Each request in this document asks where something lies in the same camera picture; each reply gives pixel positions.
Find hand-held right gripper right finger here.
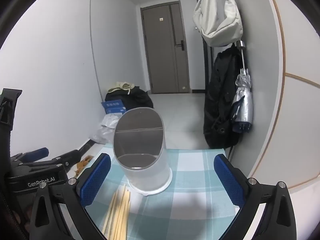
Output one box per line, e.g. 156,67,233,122
213,154,298,240

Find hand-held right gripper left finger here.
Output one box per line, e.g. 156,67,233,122
25,152,112,240

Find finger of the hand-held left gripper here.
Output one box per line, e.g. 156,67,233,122
21,149,81,173
11,147,49,164

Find bundle of wooden chopsticks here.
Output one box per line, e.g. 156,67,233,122
102,183,132,240

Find frosted white utensil holder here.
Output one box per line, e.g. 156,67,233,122
113,107,173,197

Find person's left hand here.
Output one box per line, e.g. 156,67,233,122
14,204,34,233

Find orange brown scraps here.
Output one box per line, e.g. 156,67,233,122
74,156,93,177

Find teal checkered tablecloth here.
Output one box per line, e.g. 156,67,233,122
59,144,242,240

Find person's black jacket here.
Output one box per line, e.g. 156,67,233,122
0,180,25,240

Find white plastic bag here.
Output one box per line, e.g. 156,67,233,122
92,113,123,144

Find blue cardboard box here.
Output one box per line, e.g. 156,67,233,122
101,100,128,114

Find silver folded umbrella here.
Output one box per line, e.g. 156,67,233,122
231,40,254,133

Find beige cloth bag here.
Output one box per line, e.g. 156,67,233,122
108,82,135,95

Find white panel with wooden trim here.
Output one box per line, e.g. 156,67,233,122
246,0,320,195

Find black bag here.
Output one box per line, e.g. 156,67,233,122
105,86,154,110

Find grey brown door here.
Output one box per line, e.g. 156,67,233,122
140,1,190,94

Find white hanging bag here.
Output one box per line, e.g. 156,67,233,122
192,0,243,47

